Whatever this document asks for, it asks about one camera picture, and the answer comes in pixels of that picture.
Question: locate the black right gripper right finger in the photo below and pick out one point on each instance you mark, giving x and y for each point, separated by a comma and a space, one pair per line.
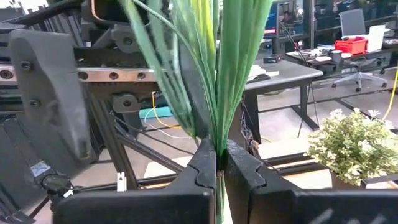
311, 208

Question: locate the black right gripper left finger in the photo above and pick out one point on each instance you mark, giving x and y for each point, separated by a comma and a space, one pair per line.
140, 208

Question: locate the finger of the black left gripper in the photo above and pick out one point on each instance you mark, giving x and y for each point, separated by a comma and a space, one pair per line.
194, 99
49, 87

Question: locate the blue artificial flower bunch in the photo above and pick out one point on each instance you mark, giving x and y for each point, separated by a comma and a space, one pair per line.
230, 77

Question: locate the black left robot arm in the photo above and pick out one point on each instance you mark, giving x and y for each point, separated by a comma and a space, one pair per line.
18, 149

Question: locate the white plastic clip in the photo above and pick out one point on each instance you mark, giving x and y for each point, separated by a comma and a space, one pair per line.
121, 182

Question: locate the potted green plant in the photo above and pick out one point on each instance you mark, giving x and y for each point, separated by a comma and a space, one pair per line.
351, 146

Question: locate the grey table with black legs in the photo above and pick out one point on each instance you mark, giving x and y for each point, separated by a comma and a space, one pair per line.
286, 73

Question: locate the computer monitor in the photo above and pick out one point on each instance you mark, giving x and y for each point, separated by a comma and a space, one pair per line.
280, 18

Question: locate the red plastic bin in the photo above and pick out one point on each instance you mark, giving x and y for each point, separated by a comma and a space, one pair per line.
351, 46

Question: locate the dark cluttered desk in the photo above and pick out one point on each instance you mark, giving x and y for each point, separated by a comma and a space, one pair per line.
373, 53

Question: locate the grey swivel chair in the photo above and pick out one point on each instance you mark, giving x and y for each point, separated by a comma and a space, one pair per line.
351, 21

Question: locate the white container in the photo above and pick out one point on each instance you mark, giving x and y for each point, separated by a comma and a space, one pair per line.
376, 37

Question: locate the black aluminium rig frame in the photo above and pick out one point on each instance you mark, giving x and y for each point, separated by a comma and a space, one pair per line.
146, 152

